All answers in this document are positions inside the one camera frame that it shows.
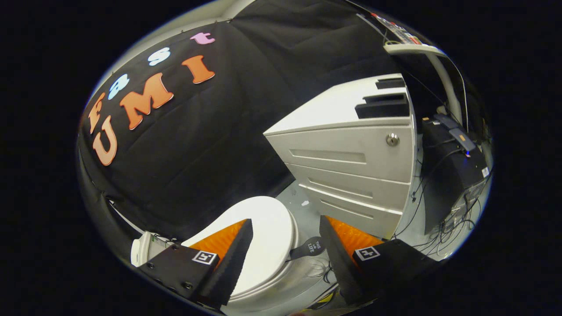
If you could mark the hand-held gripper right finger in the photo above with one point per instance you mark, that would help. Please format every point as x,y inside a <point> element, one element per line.
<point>340,263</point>

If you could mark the black flat box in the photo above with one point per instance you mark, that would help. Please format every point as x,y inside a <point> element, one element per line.
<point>390,83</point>
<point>382,107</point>

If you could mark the white drawer cabinet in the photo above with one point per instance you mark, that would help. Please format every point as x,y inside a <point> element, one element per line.
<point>342,145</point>

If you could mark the black backdrop cloth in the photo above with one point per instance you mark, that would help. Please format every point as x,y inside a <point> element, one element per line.
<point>219,153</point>

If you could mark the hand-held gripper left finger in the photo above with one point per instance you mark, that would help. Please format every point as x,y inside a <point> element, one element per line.
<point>230,265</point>

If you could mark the small grey device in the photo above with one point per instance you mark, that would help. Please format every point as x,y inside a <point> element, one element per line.
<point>462,139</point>

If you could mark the white backdrop frame pole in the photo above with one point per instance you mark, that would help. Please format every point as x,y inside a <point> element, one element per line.
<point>125,217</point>

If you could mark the white toilet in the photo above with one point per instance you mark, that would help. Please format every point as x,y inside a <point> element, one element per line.
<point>147,252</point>

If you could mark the black computer tower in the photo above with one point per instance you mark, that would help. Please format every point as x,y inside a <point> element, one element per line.
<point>448,184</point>

